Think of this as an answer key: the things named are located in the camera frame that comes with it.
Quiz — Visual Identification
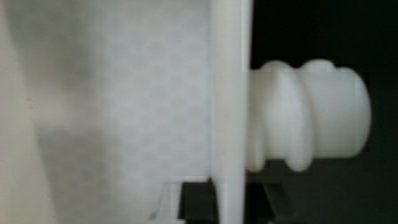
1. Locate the white cabinet body box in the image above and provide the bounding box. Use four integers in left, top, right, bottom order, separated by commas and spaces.
0, 0, 372, 224

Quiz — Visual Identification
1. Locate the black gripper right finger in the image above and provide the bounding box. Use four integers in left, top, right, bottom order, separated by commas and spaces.
247, 183, 293, 224

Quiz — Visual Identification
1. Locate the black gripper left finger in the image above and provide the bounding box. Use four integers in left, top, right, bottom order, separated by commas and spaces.
178, 182, 219, 224

